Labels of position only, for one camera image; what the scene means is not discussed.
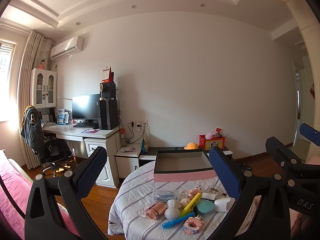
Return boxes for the white small device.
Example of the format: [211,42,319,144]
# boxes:
[214,197,235,212]

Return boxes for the teal round container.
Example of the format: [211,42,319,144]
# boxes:
[196,199,215,217]

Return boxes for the pink block figure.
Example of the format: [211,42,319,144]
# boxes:
[183,216,204,235]

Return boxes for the yellow highlighter marker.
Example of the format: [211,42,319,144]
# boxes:
[180,192,202,217]

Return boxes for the pink pig figurine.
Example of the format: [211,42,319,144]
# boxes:
[180,187,202,208]

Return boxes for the white duck figurine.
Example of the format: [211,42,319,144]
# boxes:
[164,199,182,220]

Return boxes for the blue highlighter marker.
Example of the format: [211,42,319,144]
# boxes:
[162,212,195,229]

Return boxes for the dental flossers box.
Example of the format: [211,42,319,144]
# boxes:
[152,190,178,203]

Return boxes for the pink cylindrical case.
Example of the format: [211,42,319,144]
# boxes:
[145,202,167,220]

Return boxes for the white charger plug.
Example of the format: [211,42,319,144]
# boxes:
[202,192,216,201]

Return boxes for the pink bed cover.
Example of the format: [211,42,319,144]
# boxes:
[0,149,81,240]

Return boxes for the black office chair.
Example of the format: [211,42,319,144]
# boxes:
[32,131,72,177]

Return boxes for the dark jacket on chair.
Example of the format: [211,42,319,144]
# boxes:
[21,105,44,154]

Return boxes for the white desk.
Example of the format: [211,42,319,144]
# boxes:
[43,124,122,189]

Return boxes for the striped white quilted cover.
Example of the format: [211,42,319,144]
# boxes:
[107,161,226,239]

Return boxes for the red cartoon storage box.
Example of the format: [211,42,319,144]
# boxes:
[199,135,225,151]

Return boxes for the low black white cabinet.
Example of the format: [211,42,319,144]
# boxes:
[114,143,234,179]

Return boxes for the orange octopus plush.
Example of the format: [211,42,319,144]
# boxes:
[184,142,199,150]

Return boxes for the pink black storage box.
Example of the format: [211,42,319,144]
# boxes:
[153,149,216,182]

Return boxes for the orange cap bottle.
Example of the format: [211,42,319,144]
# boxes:
[120,128,127,147]

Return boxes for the black computer monitor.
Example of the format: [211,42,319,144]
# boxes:
[72,94,100,120]

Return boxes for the black computer tower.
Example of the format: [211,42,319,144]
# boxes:
[98,98,119,130]

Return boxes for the snack bag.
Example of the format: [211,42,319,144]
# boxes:
[141,134,149,153]

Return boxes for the white glass door cabinet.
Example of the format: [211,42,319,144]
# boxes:
[30,68,57,108]

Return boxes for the black speaker box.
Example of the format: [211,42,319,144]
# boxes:
[99,82,116,99]

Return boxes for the red calendar stand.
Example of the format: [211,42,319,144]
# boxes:
[101,67,114,83]

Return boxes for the beige curtain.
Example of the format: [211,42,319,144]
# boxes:
[17,31,44,170]

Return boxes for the white air conditioner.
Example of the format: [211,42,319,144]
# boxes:
[50,36,84,61]

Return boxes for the door with metal handle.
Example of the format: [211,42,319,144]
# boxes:
[291,61,315,160]

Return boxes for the wall power sockets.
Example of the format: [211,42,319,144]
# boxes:
[128,121,149,132]

